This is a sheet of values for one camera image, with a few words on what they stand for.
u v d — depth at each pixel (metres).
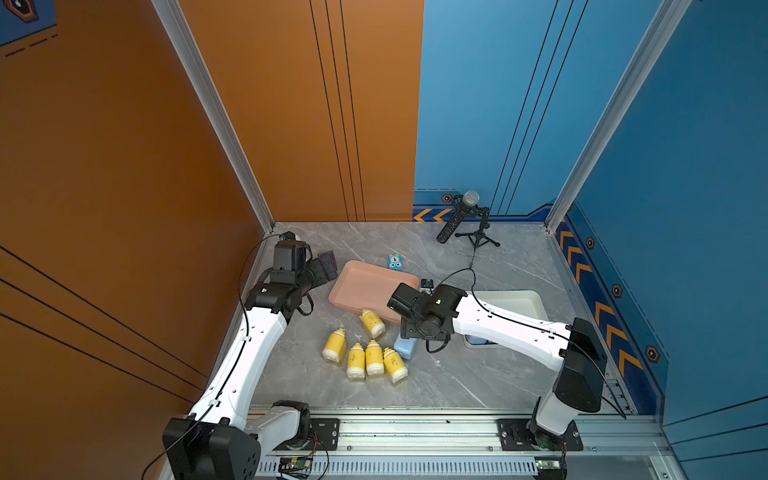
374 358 0.79
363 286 1.04
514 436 0.72
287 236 0.68
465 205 0.94
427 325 0.53
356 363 0.78
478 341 0.52
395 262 1.06
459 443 0.73
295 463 0.72
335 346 0.81
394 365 0.77
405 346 0.81
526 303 0.98
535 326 0.46
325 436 0.74
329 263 1.05
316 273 0.69
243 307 0.50
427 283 0.72
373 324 0.85
